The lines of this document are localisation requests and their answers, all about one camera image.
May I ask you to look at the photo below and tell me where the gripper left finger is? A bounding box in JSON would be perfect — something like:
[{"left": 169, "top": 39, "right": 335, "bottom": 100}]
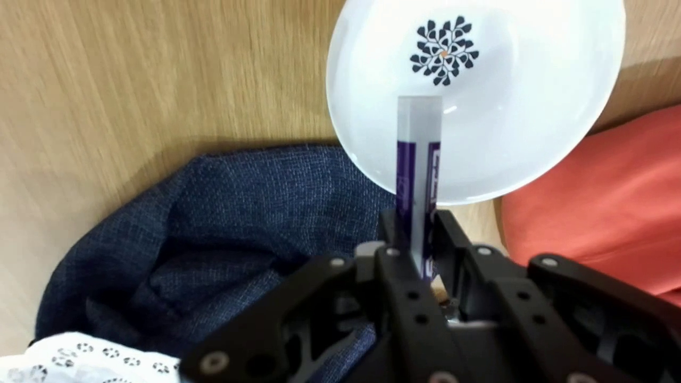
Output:
[{"left": 180, "top": 209, "right": 470, "bottom": 383}]

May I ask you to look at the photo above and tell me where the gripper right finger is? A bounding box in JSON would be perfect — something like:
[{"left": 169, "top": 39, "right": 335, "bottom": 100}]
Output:
[{"left": 430, "top": 210, "right": 681, "bottom": 383}]

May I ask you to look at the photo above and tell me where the purple and white marker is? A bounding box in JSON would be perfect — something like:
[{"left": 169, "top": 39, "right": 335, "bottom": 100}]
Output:
[{"left": 395, "top": 96, "right": 443, "bottom": 281}]

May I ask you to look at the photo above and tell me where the white bowl with blue pattern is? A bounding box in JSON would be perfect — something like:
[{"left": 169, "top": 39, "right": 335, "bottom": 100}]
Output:
[{"left": 326, "top": 0, "right": 627, "bottom": 206}]

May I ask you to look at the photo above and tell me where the orange cloth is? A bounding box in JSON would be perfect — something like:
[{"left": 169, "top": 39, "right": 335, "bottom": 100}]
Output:
[{"left": 500, "top": 104, "right": 681, "bottom": 307}]

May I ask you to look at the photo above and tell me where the dark blue cloth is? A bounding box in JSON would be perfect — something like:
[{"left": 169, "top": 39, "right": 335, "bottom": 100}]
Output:
[{"left": 35, "top": 144, "right": 398, "bottom": 383}]

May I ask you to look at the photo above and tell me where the white patterned cloth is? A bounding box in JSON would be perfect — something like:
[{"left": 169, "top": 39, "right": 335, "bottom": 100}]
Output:
[{"left": 0, "top": 332, "right": 181, "bottom": 383}]

